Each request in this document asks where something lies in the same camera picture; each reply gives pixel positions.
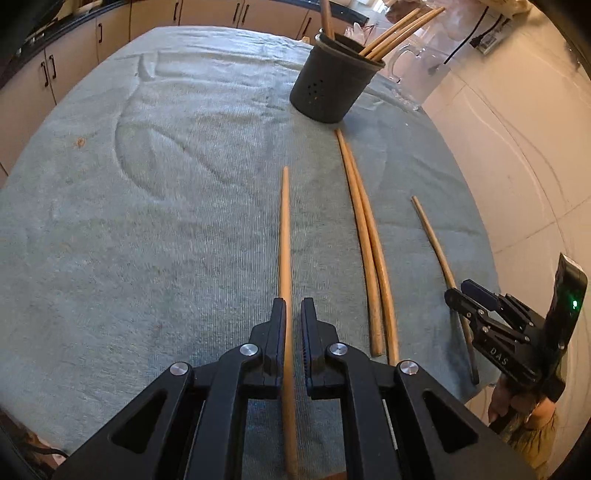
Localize person's right forearm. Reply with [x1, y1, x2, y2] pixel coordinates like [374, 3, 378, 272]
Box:
[505, 412, 562, 477]

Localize dark grey utensil holder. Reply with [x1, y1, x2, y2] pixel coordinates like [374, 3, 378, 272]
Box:
[290, 28, 386, 124]

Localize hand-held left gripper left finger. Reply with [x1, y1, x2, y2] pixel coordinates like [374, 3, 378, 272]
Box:
[54, 298, 287, 480]

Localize wooden chopstick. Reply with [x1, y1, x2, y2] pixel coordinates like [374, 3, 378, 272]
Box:
[411, 196, 481, 385]
[342, 137, 400, 366]
[278, 167, 299, 479]
[366, 8, 435, 59]
[370, 6, 447, 62]
[335, 129, 385, 357]
[358, 7, 422, 55]
[320, 0, 336, 40]

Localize blue-green table cloth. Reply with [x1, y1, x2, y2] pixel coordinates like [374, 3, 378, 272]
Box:
[0, 25, 502, 480]

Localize person's right hand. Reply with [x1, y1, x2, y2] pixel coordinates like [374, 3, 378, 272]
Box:
[488, 383, 555, 433]

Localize black kitchen countertop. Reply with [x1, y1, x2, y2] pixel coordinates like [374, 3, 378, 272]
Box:
[18, 0, 127, 63]

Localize white power socket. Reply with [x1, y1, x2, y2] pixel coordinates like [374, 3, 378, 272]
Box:
[470, 25, 502, 55]

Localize clear glass pitcher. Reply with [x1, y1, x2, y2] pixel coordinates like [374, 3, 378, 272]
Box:
[385, 18, 452, 112]

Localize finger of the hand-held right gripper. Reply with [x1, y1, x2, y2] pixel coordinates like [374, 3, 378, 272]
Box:
[444, 288, 486, 324]
[461, 279, 502, 313]

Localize black power cable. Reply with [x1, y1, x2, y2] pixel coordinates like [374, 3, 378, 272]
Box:
[442, 6, 491, 66]

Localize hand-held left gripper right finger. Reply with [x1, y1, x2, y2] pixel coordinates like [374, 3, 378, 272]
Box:
[301, 298, 537, 480]

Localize beige kitchen cabinets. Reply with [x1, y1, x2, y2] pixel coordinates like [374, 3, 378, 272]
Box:
[0, 0, 370, 178]

